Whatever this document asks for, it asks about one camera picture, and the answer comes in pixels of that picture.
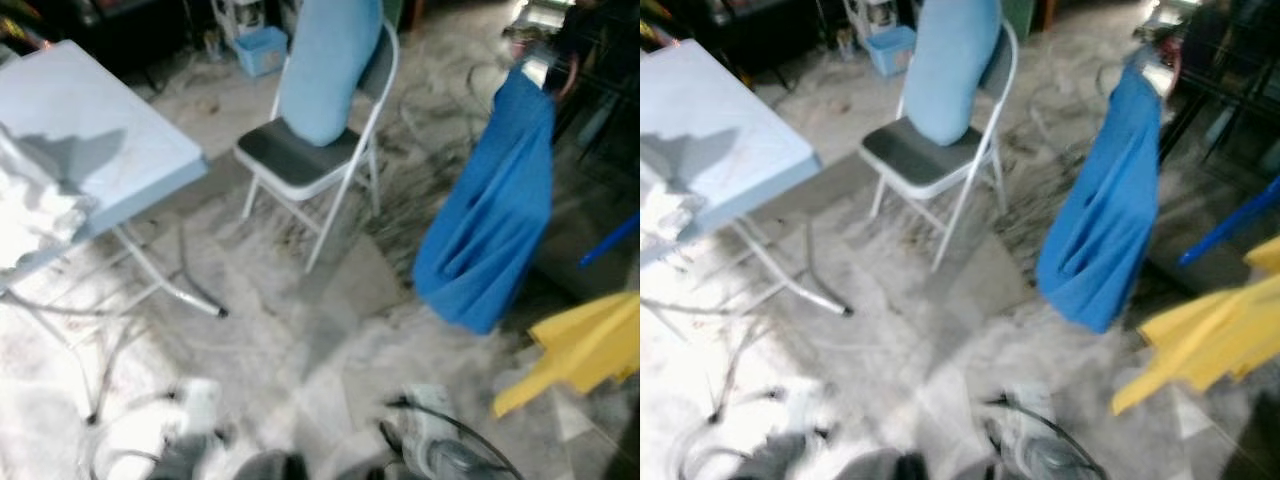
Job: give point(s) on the light blue pillow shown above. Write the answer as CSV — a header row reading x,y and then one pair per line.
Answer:
x,y
330,70
950,70

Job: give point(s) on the light blue folding table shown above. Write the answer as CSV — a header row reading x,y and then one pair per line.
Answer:
x,y
90,120
720,120

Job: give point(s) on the white folding chair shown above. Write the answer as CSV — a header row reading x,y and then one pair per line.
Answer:
x,y
915,160
290,160

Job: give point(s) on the blue plastic storage box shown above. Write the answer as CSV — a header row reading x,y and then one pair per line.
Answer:
x,y
892,52
262,52

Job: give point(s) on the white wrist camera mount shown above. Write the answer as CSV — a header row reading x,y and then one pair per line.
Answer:
x,y
1025,415
428,415
203,405
812,410

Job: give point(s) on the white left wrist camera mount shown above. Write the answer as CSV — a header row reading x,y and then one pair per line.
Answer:
x,y
203,405
812,410

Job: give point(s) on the grey robot left leg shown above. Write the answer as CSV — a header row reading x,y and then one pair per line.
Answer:
x,y
270,468
880,468

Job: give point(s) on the blue plastic hanger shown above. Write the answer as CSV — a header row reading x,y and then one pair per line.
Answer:
x,y
610,240
1230,220

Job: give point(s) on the blue shirt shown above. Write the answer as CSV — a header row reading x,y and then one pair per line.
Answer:
x,y
1100,220
490,220

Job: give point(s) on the yellow t-shirt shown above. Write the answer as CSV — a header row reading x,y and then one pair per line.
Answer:
x,y
1200,345
580,350

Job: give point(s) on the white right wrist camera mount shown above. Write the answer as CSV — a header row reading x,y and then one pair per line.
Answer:
x,y
1025,415
428,415

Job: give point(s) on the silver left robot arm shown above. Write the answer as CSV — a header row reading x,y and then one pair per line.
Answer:
x,y
790,462
185,460

